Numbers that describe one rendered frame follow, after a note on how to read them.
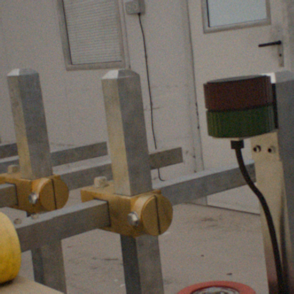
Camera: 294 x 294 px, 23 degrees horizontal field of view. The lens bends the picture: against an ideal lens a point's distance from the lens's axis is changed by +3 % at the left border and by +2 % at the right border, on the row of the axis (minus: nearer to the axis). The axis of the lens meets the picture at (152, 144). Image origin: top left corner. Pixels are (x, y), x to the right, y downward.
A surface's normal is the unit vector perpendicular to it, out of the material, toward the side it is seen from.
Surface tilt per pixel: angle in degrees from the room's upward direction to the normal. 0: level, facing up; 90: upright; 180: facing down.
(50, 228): 90
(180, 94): 90
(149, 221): 90
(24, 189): 90
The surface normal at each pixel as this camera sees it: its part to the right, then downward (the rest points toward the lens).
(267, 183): -0.79, 0.18
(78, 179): 0.61, 0.04
